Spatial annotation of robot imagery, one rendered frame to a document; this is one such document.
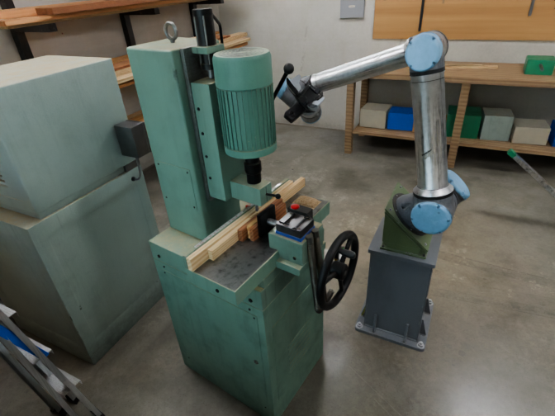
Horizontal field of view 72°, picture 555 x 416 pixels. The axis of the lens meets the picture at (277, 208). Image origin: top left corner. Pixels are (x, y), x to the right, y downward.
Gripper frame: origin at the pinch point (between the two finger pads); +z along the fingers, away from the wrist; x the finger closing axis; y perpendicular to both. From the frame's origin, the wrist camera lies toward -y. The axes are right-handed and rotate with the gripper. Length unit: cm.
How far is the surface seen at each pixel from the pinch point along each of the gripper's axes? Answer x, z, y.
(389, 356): 109, -69, -56
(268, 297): 42, 3, -58
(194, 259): 16, 17, -63
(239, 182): 6.0, 0.7, -37.5
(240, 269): 29, 14, -55
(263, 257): 31, 9, -49
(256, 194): 13.8, 2.8, -35.8
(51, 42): -205, -128, -79
